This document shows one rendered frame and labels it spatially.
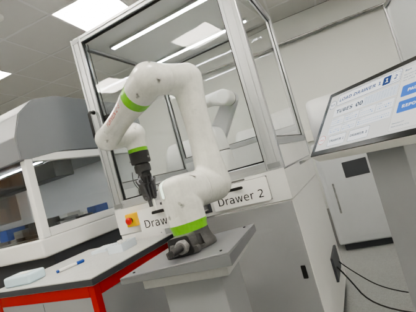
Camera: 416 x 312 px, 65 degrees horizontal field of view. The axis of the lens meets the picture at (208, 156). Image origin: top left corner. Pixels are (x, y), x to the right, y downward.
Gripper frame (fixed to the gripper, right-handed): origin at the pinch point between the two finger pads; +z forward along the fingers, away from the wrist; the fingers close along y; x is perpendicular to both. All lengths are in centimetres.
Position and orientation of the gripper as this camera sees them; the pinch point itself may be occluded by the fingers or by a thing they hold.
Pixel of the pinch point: (153, 206)
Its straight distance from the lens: 153.5
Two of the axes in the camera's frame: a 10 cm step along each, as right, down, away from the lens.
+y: -4.2, 0.7, -9.1
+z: 2.7, 9.6, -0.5
